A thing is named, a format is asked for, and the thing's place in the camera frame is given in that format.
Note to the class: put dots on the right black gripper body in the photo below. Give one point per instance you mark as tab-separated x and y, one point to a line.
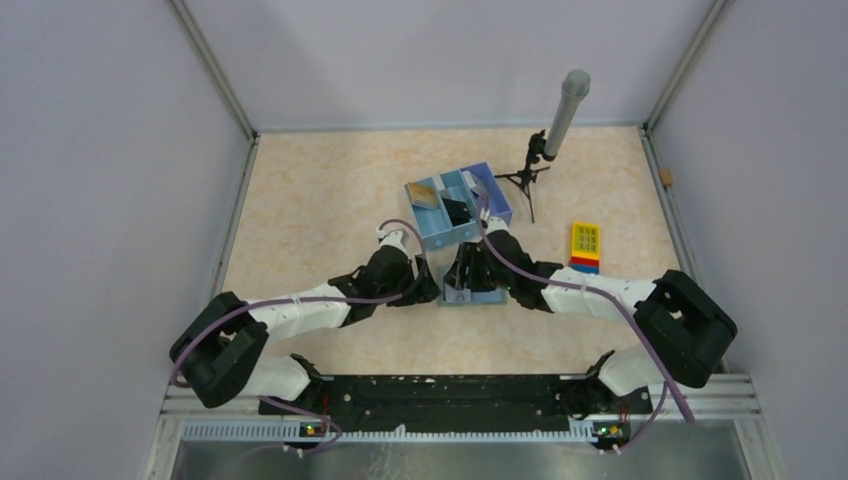
480	275

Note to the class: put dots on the green leather card holder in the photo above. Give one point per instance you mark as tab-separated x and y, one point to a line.
450	297

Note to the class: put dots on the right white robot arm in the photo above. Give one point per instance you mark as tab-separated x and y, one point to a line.
683	333

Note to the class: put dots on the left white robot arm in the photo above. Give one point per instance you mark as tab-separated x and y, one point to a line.
220	355

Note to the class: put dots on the light blue card tray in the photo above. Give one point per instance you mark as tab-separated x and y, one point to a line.
432	225

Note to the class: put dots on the middle blue card tray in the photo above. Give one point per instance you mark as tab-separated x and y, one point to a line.
452	185

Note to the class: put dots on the purple card tray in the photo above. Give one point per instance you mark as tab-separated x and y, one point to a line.
497	203

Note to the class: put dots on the coloured toy brick block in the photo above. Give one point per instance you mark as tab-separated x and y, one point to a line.
585	247

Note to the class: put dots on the grey cylinder on tripod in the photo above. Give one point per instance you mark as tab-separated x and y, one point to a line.
574	88

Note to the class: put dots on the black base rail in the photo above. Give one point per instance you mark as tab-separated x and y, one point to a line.
466	403

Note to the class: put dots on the small brown wall piece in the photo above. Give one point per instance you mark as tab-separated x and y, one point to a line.
665	176

